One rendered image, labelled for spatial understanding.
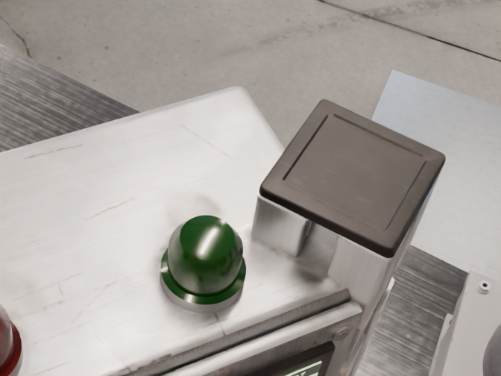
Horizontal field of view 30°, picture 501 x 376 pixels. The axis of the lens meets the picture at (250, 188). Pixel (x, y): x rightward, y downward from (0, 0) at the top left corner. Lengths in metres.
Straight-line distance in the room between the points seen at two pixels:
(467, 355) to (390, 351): 0.13
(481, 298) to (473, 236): 0.18
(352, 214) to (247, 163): 0.05
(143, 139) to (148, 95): 2.05
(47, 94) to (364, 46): 1.48
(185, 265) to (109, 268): 0.03
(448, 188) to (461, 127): 0.11
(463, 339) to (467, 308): 0.04
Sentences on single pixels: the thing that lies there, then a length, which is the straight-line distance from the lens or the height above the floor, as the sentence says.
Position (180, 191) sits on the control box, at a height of 1.47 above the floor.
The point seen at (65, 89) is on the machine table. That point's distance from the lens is 1.23.
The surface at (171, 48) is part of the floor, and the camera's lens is 2.49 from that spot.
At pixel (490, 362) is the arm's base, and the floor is 0.95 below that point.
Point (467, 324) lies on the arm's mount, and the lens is 0.96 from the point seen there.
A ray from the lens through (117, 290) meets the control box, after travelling 0.28.
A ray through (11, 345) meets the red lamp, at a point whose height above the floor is 1.48.
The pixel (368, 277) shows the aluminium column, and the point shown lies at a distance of 0.29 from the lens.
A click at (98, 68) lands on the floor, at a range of 2.43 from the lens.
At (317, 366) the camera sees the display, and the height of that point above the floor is 1.45.
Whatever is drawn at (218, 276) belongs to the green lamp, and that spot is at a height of 1.49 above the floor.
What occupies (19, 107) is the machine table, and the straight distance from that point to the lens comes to 1.21.
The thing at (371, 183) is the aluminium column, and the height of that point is 1.50.
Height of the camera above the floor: 1.72
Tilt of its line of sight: 52 degrees down
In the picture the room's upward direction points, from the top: 10 degrees clockwise
